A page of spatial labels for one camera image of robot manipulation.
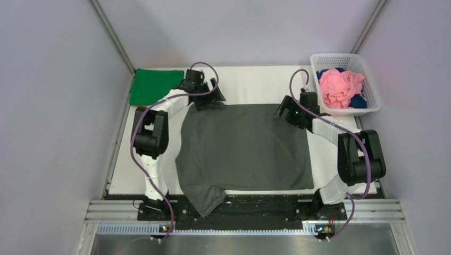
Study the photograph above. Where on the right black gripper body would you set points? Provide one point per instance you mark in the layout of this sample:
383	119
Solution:
293	117

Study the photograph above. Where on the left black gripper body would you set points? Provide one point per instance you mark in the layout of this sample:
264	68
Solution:
203	100

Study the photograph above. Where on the dark grey t-shirt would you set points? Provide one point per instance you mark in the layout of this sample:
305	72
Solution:
240	148

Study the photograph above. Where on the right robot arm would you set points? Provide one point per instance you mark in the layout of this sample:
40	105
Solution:
360	159

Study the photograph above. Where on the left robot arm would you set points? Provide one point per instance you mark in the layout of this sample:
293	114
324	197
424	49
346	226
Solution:
150	135

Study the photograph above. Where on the folded green t-shirt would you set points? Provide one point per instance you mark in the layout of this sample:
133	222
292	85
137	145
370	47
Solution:
149	86

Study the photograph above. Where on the pink t-shirt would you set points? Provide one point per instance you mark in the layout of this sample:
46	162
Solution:
340	88

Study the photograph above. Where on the dark blue t-shirt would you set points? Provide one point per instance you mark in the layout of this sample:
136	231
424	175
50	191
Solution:
357	102

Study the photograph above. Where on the white plastic basket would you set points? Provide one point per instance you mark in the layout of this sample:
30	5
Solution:
344	84

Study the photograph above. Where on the left corner metal post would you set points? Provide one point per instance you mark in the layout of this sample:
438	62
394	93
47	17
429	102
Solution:
106	24

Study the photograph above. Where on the corner metal post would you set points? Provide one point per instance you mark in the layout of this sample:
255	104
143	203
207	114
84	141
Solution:
106	24
378	10

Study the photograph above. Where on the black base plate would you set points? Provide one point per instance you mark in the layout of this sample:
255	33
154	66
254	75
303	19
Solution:
246	223

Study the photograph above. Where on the right corner metal post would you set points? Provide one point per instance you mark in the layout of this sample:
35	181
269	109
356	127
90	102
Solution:
378	10

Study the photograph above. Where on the aluminium frame rail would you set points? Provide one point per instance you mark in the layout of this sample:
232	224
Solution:
283	206

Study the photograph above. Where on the white slotted cable duct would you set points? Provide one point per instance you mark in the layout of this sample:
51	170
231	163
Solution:
160	230

